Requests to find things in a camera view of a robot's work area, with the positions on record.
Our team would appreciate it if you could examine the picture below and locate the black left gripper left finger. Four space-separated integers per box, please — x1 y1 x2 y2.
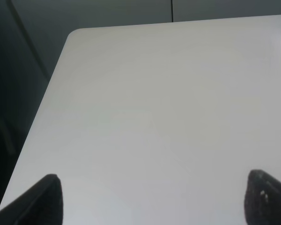
0 174 63 225

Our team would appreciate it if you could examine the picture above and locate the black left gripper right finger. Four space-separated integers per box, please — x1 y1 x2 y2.
244 169 281 225

